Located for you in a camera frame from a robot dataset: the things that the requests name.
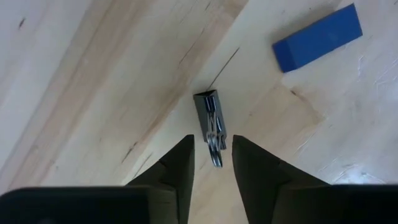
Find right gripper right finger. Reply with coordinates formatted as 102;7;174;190
231;134;330;224

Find blue eraser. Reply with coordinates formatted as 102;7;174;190
272;2;364;74

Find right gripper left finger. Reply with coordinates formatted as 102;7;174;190
126;134;196;224

